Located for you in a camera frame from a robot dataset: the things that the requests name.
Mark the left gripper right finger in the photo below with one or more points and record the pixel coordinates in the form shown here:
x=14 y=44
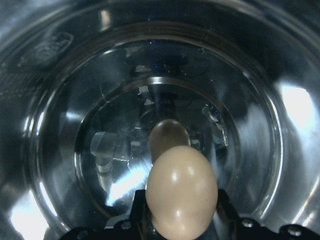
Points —
x=230 y=226

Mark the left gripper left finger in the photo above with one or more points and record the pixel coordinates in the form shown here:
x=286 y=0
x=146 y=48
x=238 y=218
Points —
x=133 y=228

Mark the brown egg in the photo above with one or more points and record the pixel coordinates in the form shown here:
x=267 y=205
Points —
x=181 y=193

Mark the pale green electric pot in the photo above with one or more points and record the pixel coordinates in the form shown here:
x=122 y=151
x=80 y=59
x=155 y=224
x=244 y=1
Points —
x=83 y=83

